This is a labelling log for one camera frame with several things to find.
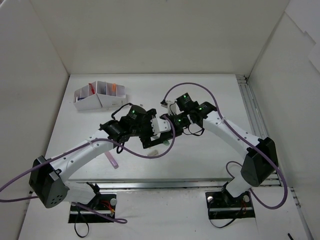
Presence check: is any orange translucent highlighter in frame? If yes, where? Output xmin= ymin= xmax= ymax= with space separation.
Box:
xmin=112 ymin=83 xmax=117 ymax=92

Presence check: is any red ballpoint pen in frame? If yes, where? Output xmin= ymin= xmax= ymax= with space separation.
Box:
xmin=88 ymin=83 xmax=96 ymax=95

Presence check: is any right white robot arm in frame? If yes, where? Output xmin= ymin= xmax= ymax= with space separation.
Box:
xmin=174 ymin=93 xmax=279 ymax=206

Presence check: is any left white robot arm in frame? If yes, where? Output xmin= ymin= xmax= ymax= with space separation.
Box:
xmin=29 ymin=105 xmax=177 ymax=210

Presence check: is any beige eraser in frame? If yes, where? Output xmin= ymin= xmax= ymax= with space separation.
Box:
xmin=147 ymin=149 xmax=159 ymax=157

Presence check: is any pink highlighter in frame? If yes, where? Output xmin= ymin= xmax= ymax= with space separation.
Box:
xmin=104 ymin=151 xmax=119 ymax=169

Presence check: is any white desk organizer container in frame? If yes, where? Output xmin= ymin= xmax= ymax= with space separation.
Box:
xmin=73 ymin=81 xmax=128 ymax=111

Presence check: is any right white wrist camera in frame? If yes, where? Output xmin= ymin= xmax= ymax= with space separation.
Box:
xmin=160 ymin=100 xmax=177 ymax=116

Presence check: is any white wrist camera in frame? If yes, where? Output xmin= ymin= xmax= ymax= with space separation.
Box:
xmin=150 ymin=117 xmax=171 ymax=135
xmin=160 ymin=100 xmax=177 ymax=116

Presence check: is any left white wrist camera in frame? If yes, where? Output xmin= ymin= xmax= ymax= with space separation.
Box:
xmin=150 ymin=117 xmax=171 ymax=135

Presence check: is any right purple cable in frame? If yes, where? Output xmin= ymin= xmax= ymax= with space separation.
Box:
xmin=161 ymin=82 xmax=288 ymax=209

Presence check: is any aluminium table rail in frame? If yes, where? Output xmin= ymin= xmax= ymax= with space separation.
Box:
xmin=69 ymin=178 xmax=233 ymax=192

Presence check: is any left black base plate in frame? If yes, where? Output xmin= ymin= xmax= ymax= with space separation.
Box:
xmin=68 ymin=193 xmax=117 ymax=224

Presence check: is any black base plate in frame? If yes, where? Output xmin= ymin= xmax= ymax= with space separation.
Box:
xmin=68 ymin=193 xmax=117 ymax=224
xmin=205 ymin=191 xmax=256 ymax=220

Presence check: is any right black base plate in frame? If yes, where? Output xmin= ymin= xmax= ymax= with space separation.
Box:
xmin=205 ymin=191 xmax=256 ymax=220

